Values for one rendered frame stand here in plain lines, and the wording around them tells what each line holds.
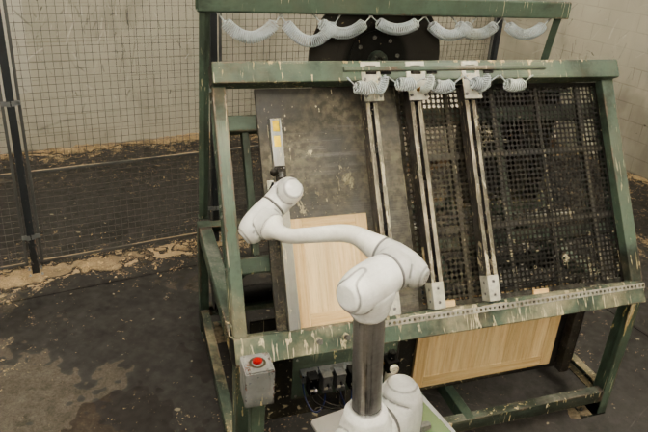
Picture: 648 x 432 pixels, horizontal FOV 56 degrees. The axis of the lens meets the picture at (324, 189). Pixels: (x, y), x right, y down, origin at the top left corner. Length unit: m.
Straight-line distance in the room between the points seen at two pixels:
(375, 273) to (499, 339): 1.87
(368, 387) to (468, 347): 1.52
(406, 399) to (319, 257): 0.83
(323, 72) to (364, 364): 1.40
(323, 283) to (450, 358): 1.01
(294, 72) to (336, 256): 0.86
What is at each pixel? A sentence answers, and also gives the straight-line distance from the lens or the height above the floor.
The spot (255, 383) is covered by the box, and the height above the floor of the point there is 0.88.
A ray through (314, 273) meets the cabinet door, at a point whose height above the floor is 1.09.
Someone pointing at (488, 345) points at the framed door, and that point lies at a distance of 3.57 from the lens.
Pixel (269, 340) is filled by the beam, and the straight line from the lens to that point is 2.70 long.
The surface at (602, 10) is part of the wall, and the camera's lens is 8.33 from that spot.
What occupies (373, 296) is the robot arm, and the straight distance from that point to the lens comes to 1.79.
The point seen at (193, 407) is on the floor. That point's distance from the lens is 3.70.
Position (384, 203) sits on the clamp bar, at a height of 1.36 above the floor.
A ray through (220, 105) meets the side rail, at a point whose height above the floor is 1.78.
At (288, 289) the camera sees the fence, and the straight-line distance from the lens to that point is 2.71.
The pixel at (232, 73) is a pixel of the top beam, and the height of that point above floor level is 1.91.
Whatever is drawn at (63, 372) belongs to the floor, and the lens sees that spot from 4.06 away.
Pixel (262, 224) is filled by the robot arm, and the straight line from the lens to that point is 2.16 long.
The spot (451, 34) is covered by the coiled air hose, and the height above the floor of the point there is 2.01.
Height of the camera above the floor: 2.55
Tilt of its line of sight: 24 degrees down
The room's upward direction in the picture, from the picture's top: 4 degrees clockwise
